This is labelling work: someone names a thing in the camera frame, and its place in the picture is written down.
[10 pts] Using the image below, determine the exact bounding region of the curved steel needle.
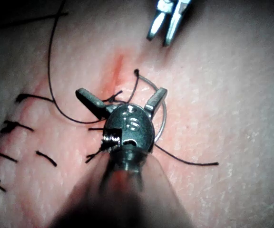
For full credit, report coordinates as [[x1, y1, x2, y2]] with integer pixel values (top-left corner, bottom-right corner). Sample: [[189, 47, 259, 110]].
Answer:
[[136, 72, 168, 144]]

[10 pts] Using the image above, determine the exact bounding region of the right arm needle driver jaw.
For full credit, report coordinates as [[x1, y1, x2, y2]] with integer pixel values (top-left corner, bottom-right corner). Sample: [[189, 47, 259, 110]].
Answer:
[[146, 0, 173, 41], [163, 0, 193, 48]]

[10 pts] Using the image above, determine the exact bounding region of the left arm needle driver jaw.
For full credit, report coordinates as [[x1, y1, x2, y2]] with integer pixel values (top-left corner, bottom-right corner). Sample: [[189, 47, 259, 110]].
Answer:
[[144, 87, 168, 120], [75, 87, 117, 120]]

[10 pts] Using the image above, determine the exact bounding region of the tissue pad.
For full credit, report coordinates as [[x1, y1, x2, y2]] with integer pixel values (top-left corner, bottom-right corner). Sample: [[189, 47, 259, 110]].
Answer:
[[0, 0, 274, 228]]

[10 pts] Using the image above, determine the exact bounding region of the short black thread piece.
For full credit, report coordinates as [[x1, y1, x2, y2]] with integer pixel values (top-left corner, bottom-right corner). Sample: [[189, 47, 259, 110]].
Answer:
[[35, 150, 58, 167]]

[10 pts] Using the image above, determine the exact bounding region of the left arm needle driver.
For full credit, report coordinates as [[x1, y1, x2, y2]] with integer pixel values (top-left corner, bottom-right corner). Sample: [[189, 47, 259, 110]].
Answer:
[[100, 103, 156, 155]]

